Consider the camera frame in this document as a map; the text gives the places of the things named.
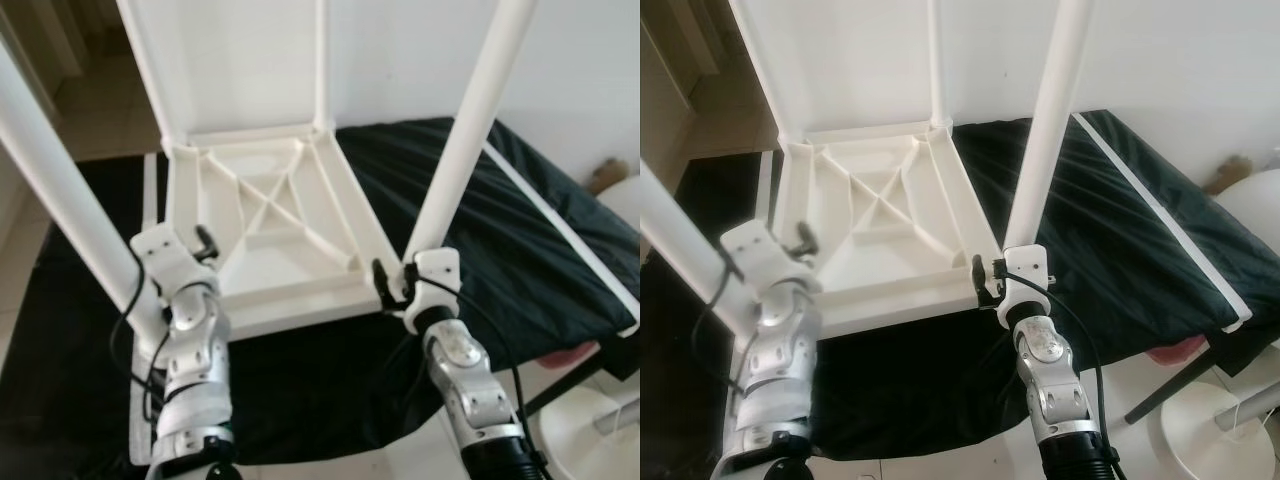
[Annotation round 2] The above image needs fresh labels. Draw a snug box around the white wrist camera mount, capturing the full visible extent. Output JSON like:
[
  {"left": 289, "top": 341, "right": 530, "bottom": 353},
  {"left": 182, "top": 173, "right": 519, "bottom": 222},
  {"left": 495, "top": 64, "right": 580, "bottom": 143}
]
[
  {"left": 130, "top": 224, "right": 217, "bottom": 298},
  {"left": 402, "top": 247, "right": 462, "bottom": 336},
  {"left": 996, "top": 243, "right": 1052, "bottom": 331},
  {"left": 719, "top": 219, "right": 817, "bottom": 298}
]

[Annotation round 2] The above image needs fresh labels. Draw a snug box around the white plastic table top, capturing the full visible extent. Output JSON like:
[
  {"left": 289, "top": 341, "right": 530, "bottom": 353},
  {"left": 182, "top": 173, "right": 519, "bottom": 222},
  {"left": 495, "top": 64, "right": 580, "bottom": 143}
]
[
  {"left": 768, "top": 115, "right": 1007, "bottom": 341},
  {"left": 160, "top": 120, "right": 413, "bottom": 343}
]

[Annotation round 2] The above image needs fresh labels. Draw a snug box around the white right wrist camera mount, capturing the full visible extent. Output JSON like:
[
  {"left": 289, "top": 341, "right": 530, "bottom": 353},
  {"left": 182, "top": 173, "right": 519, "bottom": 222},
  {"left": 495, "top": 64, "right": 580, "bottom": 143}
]
[
  {"left": 996, "top": 243, "right": 1052, "bottom": 331},
  {"left": 402, "top": 247, "right": 462, "bottom": 336}
]

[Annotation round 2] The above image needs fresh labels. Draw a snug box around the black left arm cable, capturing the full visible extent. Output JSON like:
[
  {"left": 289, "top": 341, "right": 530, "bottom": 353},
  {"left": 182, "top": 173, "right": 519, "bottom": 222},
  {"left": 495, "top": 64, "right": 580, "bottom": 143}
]
[
  {"left": 108, "top": 253, "right": 173, "bottom": 413},
  {"left": 690, "top": 253, "right": 748, "bottom": 403}
]

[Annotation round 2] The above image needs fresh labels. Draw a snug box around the white plastic table leg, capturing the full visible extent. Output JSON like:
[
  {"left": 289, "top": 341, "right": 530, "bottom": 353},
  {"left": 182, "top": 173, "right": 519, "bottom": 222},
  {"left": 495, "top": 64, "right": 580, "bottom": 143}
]
[
  {"left": 400, "top": 0, "right": 541, "bottom": 267},
  {"left": 640, "top": 163, "right": 763, "bottom": 363},
  {"left": 118, "top": 0, "right": 193, "bottom": 148},
  {"left": 1001, "top": 0, "right": 1097, "bottom": 253},
  {"left": 312, "top": 0, "right": 335, "bottom": 132},
  {"left": 926, "top": 0, "right": 954, "bottom": 130},
  {"left": 738, "top": 0, "right": 813, "bottom": 148},
  {"left": 0, "top": 40, "right": 168, "bottom": 363}
]

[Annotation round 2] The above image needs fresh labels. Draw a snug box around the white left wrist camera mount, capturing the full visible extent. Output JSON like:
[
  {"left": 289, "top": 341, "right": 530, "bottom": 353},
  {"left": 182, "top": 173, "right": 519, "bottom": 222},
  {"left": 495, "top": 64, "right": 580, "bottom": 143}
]
[
  {"left": 719, "top": 219, "right": 817, "bottom": 298},
  {"left": 130, "top": 224, "right": 217, "bottom": 298}
]

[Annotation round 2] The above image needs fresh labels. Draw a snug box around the brown fuzzy object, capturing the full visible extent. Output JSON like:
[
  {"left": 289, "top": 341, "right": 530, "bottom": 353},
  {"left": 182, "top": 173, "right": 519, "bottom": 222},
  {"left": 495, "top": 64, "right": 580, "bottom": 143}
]
[
  {"left": 1203, "top": 153, "right": 1258, "bottom": 197},
  {"left": 587, "top": 157, "right": 630, "bottom": 197}
]

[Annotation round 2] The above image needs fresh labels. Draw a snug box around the white round appliance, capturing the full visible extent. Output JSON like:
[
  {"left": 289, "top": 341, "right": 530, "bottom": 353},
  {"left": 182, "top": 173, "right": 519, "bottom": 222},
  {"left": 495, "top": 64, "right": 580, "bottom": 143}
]
[
  {"left": 1213, "top": 168, "right": 1280, "bottom": 283},
  {"left": 598, "top": 176, "right": 641, "bottom": 238}
]

